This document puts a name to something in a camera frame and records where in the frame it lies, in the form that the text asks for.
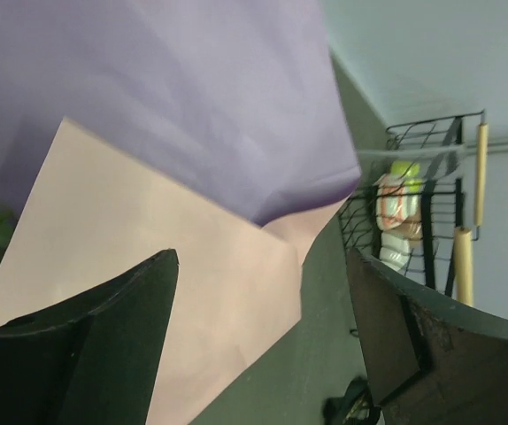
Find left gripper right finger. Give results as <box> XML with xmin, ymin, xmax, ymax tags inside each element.
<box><xmin>347</xmin><ymin>249</ymin><xmax>508</xmax><ymax>424</ymax></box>

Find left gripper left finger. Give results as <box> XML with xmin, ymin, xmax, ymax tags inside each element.
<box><xmin>0</xmin><ymin>249</ymin><xmax>179</xmax><ymax>424</ymax></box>

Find black ribbon gold lettering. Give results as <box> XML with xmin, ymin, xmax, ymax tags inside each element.
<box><xmin>322</xmin><ymin>376</ymin><xmax>381</xmax><ymax>425</ymax></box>

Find pink wrapping paper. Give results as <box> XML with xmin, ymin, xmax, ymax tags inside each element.
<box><xmin>0</xmin><ymin>1</ymin><xmax>361</xmax><ymax>424</ymax></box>

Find white flower-shaped cup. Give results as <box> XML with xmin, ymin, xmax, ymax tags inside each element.
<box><xmin>379</xmin><ymin>230</ymin><xmax>411</xmax><ymax>272</ymax></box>

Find brown ceramic pot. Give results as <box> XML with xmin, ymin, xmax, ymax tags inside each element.
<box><xmin>399</xmin><ymin>220</ymin><xmax>423</xmax><ymax>246</ymax></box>

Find white red patterned bowl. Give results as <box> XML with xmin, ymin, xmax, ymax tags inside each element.
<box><xmin>375</xmin><ymin>174</ymin><xmax>422</xmax><ymax>231</ymax></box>

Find green square cup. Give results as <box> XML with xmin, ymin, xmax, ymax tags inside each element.
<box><xmin>390</xmin><ymin>160</ymin><xmax>423</xmax><ymax>193</ymax></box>

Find black wire basket wooden handles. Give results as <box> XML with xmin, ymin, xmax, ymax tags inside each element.
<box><xmin>338</xmin><ymin>111</ymin><xmax>489</xmax><ymax>305</ymax></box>

